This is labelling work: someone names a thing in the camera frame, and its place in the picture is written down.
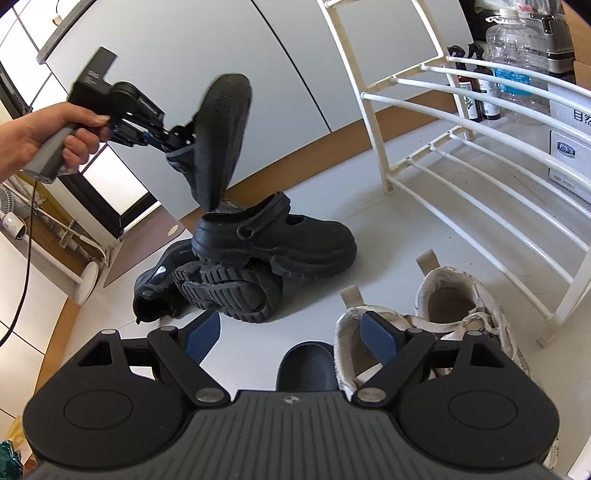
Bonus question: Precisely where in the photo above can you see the brown cardboard box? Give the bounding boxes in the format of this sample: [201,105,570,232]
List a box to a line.
[561,0,591,88]

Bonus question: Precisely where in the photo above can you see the white fan base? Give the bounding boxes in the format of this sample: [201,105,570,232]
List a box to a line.
[0,182,101,305]

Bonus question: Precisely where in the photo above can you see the black case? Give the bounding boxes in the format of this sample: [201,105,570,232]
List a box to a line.
[531,14,575,75]

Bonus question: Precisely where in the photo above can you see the white printed carton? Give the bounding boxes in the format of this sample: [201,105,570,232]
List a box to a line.
[547,88,591,205]

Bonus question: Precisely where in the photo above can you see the dark spray bottle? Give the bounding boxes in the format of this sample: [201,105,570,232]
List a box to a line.
[448,44,483,121]
[468,44,502,121]

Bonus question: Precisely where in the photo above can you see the brown door mat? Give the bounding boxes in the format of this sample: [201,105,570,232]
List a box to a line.
[102,212,185,288]

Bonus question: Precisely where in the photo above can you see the person's left hand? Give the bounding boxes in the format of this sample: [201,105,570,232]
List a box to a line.
[0,102,112,178]

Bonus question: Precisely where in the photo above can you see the black cable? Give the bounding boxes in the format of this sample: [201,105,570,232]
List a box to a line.
[0,178,38,344]

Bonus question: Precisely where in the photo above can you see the white wall closet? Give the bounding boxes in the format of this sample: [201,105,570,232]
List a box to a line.
[0,231,70,370]

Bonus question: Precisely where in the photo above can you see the teal bag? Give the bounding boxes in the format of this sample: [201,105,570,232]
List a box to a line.
[0,440,24,480]

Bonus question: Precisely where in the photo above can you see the clear water bottle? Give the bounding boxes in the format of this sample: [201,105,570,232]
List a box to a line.
[485,8,550,123]

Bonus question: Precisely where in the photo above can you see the white shoe rack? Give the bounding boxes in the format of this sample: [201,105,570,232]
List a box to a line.
[316,0,591,348]

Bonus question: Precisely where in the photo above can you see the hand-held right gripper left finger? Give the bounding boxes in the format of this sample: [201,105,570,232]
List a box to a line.
[74,310,230,407]

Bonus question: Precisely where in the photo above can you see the white cabinet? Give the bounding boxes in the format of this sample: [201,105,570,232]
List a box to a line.
[37,0,462,222]

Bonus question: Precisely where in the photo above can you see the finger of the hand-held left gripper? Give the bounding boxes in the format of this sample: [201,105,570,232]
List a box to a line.
[159,122,199,144]
[139,134,192,160]

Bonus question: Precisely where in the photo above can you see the patterned white sneaker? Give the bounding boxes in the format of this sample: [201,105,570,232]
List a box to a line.
[413,249,559,472]
[333,285,444,407]

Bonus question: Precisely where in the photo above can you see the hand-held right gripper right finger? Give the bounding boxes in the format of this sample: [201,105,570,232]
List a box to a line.
[355,311,513,407]

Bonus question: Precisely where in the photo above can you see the white wall pipes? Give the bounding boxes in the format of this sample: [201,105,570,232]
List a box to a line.
[32,198,112,266]

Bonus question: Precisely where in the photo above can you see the black chunky platform clog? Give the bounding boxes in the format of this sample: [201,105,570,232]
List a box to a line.
[191,191,358,281]
[172,258,283,324]

